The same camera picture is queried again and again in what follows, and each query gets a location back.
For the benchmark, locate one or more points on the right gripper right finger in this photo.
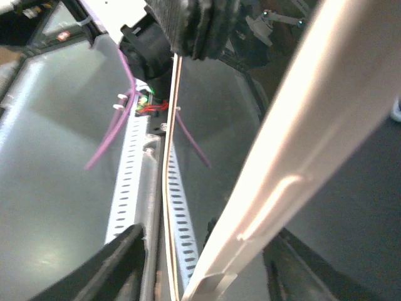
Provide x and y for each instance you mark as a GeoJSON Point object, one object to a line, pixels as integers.
{"type": "Point", "coordinates": [296, 272]}

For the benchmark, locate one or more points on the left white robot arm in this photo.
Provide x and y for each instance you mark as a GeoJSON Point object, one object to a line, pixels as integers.
{"type": "Point", "coordinates": [150, 33]}

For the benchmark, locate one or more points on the left circuit board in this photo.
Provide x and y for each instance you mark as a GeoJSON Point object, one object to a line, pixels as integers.
{"type": "Point", "coordinates": [147, 104]}

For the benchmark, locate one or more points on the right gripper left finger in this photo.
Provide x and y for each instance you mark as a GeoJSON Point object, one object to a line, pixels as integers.
{"type": "Point", "coordinates": [114, 273]}

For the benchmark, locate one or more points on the white slotted cable duct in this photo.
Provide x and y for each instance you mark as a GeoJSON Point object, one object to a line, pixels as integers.
{"type": "Point", "coordinates": [134, 197]}

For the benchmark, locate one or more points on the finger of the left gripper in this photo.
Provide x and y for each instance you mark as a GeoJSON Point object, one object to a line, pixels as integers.
{"type": "Point", "coordinates": [196, 29]}

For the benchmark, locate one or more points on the phone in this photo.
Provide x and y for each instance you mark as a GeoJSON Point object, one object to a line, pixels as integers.
{"type": "Point", "coordinates": [341, 83]}

